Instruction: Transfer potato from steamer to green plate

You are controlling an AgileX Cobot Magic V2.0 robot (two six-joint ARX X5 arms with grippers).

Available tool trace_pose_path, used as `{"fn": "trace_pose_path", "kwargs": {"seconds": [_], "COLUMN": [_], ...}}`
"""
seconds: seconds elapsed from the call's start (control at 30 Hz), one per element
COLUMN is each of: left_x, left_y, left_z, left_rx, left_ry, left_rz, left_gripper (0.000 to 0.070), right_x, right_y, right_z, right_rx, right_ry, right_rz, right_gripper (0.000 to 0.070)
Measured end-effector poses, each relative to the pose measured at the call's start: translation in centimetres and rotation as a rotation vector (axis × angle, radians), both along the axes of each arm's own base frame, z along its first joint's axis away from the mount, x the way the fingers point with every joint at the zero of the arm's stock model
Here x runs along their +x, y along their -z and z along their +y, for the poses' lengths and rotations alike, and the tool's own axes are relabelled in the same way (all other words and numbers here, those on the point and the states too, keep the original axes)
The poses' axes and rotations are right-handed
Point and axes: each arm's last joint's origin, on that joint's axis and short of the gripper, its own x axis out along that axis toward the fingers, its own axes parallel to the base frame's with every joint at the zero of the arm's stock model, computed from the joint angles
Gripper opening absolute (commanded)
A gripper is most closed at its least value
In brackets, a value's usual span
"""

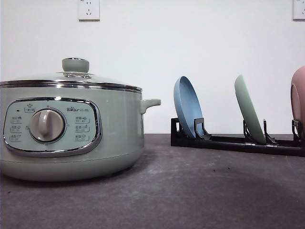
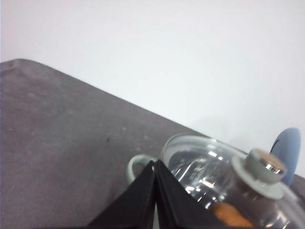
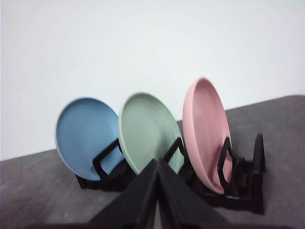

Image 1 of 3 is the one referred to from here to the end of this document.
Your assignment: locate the white wall outlet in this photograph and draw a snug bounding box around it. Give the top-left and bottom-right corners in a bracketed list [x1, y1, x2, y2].
[293, 0, 305, 22]
[78, 0, 101, 22]

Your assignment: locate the white wall outlet right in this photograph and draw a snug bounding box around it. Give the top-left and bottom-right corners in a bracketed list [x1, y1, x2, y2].
[293, 0, 305, 22]

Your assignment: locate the blue plate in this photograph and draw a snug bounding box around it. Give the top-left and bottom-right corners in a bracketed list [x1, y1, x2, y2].
[173, 76, 203, 138]

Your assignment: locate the glass lid with green knob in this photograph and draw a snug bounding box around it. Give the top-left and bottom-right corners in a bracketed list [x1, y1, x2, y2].
[0, 57, 142, 92]

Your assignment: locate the pink plate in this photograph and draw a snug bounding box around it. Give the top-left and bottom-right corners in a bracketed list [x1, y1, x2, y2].
[290, 66, 305, 123]

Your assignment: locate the black plate rack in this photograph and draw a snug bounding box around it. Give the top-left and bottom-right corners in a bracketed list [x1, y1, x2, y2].
[171, 118, 305, 156]

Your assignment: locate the white wall outlet left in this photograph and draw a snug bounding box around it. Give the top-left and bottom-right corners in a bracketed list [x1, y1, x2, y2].
[78, 0, 101, 22]

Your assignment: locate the green electric steamer pot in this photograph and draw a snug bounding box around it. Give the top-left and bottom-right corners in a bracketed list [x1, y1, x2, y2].
[0, 88, 161, 182]

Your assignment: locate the green plate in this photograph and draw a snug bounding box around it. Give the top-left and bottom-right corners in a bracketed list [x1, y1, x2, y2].
[234, 74, 266, 145]

